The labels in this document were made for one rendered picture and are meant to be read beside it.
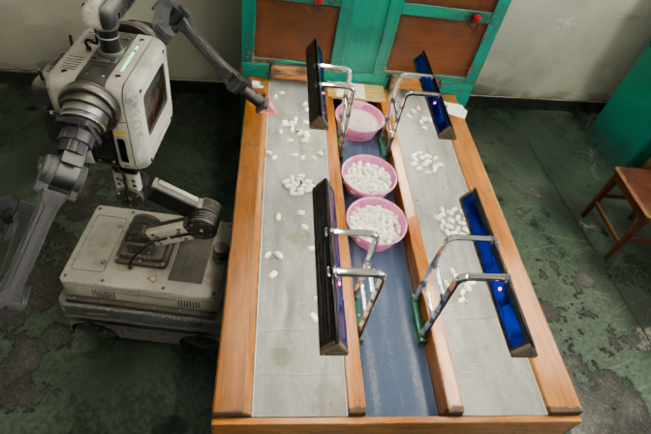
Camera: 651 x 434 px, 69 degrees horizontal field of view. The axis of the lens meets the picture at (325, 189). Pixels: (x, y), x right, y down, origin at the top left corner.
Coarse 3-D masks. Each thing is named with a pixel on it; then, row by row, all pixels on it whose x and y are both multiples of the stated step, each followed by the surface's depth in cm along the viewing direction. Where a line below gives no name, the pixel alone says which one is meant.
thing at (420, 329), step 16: (448, 240) 156; (464, 240) 156; (480, 240) 157; (496, 240) 158; (432, 272) 169; (448, 288) 151; (416, 304) 183; (416, 320) 178; (432, 320) 164; (416, 336) 177
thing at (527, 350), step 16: (464, 208) 174; (480, 208) 168; (480, 224) 165; (480, 256) 159; (496, 256) 154; (496, 272) 152; (496, 288) 149; (512, 288) 145; (496, 304) 147; (512, 304) 142; (512, 320) 140; (512, 336) 138; (528, 336) 134; (512, 352) 136; (528, 352) 135
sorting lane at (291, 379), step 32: (288, 96) 260; (288, 128) 241; (288, 160) 225; (320, 160) 228; (288, 192) 210; (288, 224) 198; (288, 256) 187; (288, 288) 177; (288, 320) 168; (256, 352) 158; (288, 352) 160; (256, 384) 151; (288, 384) 152; (320, 384) 154; (256, 416) 144; (288, 416) 146; (320, 416) 147
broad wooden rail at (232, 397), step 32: (256, 128) 234; (256, 160) 218; (256, 192) 204; (256, 224) 193; (256, 256) 183; (256, 288) 174; (224, 320) 162; (256, 320) 166; (224, 352) 154; (224, 384) 147; (224, 416) 142
